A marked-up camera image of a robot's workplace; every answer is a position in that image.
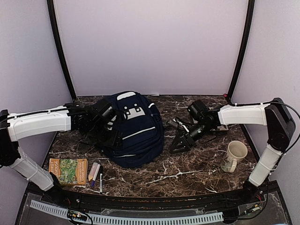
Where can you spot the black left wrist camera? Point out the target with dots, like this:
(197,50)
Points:
(110,129)

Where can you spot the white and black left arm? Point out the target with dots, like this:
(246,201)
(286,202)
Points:
(18,129)

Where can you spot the green Storey Treehouse book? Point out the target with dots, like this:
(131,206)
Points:
(69,172)

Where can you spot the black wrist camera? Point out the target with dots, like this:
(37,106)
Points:
(177,125)
(110,129)

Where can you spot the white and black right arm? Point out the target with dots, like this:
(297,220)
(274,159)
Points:
(275,116)

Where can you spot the floral patterned notebook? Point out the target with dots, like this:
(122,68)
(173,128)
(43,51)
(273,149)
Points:
(222,128)

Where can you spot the cream ceramic mug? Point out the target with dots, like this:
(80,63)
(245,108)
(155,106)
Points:
(236,152)

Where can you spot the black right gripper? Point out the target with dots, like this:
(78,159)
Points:
(190,142)

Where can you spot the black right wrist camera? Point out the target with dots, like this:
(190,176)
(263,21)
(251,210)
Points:
(177,125)

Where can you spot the black front table rail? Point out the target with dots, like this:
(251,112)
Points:
(84,198)

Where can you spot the black left corner frame post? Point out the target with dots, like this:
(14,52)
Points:
(59,48)

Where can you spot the black right corner frame post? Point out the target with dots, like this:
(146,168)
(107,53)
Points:
(243,46)

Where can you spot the white marker black cap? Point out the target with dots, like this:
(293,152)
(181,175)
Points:
(101,183)

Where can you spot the white marker purple cap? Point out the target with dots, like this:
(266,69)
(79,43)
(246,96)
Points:
(95,176)

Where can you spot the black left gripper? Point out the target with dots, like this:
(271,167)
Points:
(114,141)

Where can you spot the navy blue student backpack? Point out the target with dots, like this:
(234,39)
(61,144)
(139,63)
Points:
(138,119)

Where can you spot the grey slotted cable duct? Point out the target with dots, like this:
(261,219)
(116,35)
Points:
(128,217)

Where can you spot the black corner frame post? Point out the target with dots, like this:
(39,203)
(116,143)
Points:
(243,46)
(59,48)

